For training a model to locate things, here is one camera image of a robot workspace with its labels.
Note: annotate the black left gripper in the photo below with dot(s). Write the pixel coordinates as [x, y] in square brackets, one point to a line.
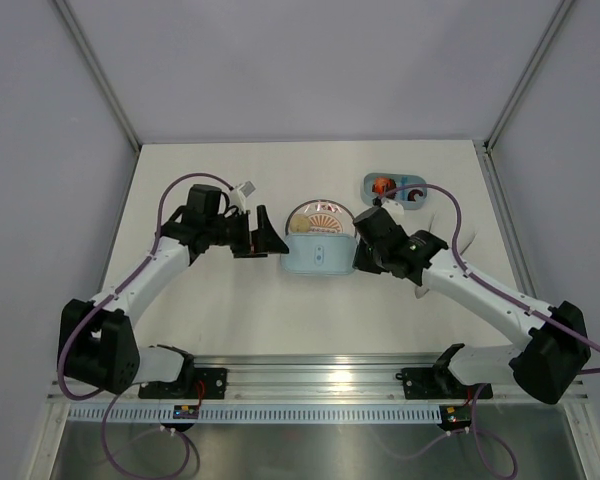
[265, 239]

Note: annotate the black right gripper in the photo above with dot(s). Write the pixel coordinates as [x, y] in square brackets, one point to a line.
[363, 263]

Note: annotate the light blue lunch box lid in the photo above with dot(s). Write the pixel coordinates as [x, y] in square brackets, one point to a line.
[319, 254]

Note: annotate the metal food tongs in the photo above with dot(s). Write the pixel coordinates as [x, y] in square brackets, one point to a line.
[465, 241]

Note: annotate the dark red sausage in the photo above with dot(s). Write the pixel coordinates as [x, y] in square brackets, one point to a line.
[415, 195]

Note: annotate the red shrimp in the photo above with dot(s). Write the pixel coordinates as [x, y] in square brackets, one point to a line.
[381, 185]

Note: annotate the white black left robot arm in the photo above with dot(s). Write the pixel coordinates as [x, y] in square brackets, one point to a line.
[97, 344]

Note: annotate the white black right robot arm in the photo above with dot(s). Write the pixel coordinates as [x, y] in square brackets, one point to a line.
[545, 349]

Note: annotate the light blue lunch box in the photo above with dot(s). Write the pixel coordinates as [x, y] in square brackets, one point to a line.
[407, 181]

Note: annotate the white steamed bun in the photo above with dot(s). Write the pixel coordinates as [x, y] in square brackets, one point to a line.
[300, 224]

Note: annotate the round printed ceramic plate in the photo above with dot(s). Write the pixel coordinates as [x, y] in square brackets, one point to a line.
[326, 216]

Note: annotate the right small circuit board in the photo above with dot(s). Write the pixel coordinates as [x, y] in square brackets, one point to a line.
[455, 417]

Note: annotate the small circuit board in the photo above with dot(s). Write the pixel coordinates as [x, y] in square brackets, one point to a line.
[186, 412]
[455, 417]

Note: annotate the left small circuit board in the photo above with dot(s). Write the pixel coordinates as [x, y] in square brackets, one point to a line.
[186, 412]

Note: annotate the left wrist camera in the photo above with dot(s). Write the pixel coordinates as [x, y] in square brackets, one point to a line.
[238, 194]

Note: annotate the aluminium front rail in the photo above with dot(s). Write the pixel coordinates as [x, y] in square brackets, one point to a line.
[282, 379]

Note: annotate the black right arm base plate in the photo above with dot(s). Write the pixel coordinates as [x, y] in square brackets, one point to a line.
[433, 383]

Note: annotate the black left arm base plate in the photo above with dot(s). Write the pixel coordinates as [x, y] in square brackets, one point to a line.
[211, 383]

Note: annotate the white slotted cable duct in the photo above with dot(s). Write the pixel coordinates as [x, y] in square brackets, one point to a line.
[262, 414]

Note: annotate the right aluminium frame post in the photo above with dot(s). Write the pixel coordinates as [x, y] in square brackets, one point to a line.
[538, 56]

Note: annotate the aluminium frame post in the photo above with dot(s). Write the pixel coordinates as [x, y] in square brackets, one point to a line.
[538, 56]
[79, 38]

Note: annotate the left aluminium frame post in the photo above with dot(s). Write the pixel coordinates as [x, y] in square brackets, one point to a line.
[79, 38]

